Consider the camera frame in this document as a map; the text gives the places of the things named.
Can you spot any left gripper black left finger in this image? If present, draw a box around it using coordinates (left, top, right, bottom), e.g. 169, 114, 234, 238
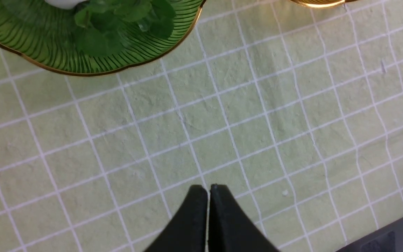
145, 185, 208, 252

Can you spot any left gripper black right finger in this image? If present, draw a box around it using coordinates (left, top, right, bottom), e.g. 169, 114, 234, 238
208, 184, 279, 252

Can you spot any white radish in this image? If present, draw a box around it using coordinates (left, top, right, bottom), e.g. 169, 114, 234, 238
47, 0, 176, 56

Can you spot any green checkered tablecloth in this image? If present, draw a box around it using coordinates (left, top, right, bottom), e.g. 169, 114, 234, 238
0, 0, 403, 252

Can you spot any amber ribbed plastic plate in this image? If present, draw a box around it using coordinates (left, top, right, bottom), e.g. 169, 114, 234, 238
290, 0, 356, 9

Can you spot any green ribbed plastic plate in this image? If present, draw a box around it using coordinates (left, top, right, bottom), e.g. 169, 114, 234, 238
0, 0, 205, 76

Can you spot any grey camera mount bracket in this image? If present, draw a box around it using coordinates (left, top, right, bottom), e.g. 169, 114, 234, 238
339, 217, 403, 252

